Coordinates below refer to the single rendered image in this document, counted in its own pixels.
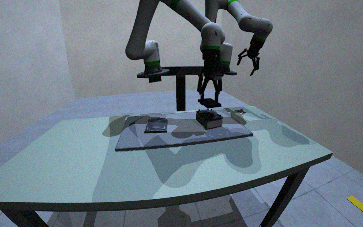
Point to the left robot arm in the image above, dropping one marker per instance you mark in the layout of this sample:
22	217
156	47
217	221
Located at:
259	26

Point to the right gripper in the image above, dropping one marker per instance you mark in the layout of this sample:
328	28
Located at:
208	67

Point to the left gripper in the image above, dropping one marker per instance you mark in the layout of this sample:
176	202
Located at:
252	54

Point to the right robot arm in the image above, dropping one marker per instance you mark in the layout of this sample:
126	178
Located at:
138	48

